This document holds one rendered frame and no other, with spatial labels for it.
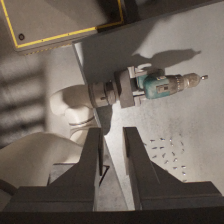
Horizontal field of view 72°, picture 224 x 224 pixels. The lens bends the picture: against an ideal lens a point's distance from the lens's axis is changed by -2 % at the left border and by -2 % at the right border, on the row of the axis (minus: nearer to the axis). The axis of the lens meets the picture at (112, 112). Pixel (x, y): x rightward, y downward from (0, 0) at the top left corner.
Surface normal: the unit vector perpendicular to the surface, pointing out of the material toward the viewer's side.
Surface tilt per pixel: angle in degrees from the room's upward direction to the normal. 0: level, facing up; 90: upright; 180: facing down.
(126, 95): 0
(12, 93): 0
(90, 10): 0
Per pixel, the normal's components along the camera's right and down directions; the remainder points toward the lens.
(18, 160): 0.48, -0.87
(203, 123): 0.02, 0.29
